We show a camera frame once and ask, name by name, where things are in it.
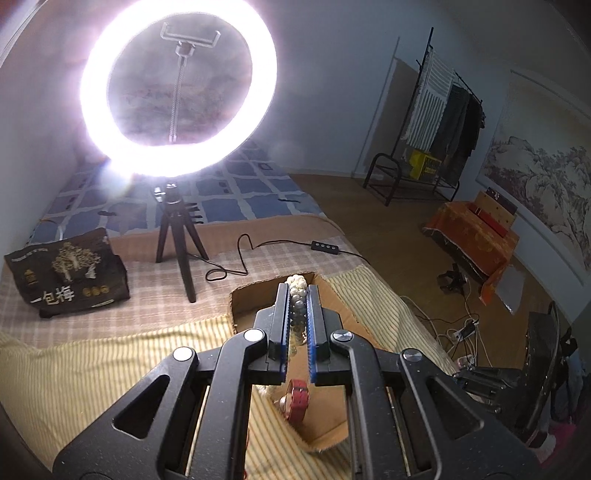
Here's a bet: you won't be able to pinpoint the white power strip with cables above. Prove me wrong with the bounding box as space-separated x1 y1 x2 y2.
400 276 491 370

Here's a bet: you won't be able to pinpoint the black plum snack bag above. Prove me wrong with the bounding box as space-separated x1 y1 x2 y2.
4 227 130 318

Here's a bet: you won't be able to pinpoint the open cardboard box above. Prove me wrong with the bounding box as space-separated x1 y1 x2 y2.
228 271 371 455

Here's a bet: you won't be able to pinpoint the landscape painting scroll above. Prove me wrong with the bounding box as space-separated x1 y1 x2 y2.
478 70 590 283

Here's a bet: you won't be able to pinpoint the blue white patterned quilt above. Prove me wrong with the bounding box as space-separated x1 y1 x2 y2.
28 140 322 244

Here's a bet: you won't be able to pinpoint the red leather watch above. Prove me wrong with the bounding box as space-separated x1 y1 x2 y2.
277 379 310 424

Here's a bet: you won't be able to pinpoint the yellow striped bed cloth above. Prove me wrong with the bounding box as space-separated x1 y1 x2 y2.
1 266 457 479

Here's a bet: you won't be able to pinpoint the thick white pearl necklace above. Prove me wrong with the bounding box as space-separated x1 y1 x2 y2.
283 273 310 365

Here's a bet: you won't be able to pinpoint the pink checkered bed sheet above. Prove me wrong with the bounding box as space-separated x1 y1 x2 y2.
1 215 363 348

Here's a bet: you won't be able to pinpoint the bright ring light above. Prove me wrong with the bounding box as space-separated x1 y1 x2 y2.
79 1 277 178

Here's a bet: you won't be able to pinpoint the yellow black box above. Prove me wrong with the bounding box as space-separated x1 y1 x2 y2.
409 149 442 181

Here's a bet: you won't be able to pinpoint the black light cable with controller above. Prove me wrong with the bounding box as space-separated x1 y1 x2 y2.
203 233 371 282

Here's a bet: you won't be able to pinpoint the black tripod stand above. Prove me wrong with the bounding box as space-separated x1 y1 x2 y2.
154 180 209 303

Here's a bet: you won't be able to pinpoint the black device on floor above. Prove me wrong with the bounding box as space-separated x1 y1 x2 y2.
437 263 468 297

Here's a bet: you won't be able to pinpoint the orange cloth covered box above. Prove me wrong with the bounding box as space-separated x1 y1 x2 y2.
422 201 520 305

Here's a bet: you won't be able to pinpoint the black clothes rack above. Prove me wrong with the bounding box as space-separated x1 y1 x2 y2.
363 32 486 206

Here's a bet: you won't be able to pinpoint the phone holder clamp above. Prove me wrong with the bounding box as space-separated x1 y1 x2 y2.
160 22 221 60

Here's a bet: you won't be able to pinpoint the white striped hanging garment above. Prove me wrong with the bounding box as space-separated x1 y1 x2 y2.
403 49 455 151

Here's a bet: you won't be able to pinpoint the dark hanging clothes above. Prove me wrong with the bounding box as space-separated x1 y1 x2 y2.
430 84 486 186

